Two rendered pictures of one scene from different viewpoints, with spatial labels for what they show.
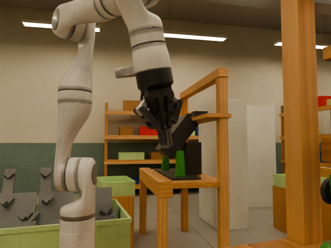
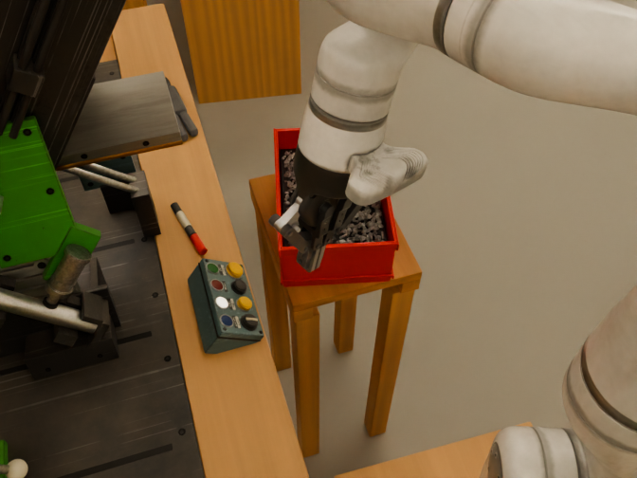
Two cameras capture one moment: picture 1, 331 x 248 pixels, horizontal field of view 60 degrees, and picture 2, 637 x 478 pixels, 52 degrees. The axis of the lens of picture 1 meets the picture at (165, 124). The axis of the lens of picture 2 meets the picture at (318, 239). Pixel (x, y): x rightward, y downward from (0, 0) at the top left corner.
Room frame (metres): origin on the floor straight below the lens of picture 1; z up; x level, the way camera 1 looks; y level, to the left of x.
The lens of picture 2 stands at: (1.02, 0.03, 1.82)
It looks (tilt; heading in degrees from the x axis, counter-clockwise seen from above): 52 degrees down; 183
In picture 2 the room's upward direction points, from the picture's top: straight up
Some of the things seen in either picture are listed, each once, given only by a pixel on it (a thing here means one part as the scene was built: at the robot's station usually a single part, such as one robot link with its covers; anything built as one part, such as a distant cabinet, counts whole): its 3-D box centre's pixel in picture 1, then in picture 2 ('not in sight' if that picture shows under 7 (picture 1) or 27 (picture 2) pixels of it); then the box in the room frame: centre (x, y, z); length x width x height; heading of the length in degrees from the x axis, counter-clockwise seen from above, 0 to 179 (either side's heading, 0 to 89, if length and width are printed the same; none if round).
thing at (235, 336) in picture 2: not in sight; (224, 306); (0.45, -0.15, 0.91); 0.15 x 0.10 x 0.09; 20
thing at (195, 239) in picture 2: not in sight; (188, 228); (0.28, -0.24, 0.91); 0.13 x 0.02 x 0.02; 34
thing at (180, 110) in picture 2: not in sight; (160, 111); (-0.03, -0.35, 0.91); 0.20 x 0.11 x 0.03; 27
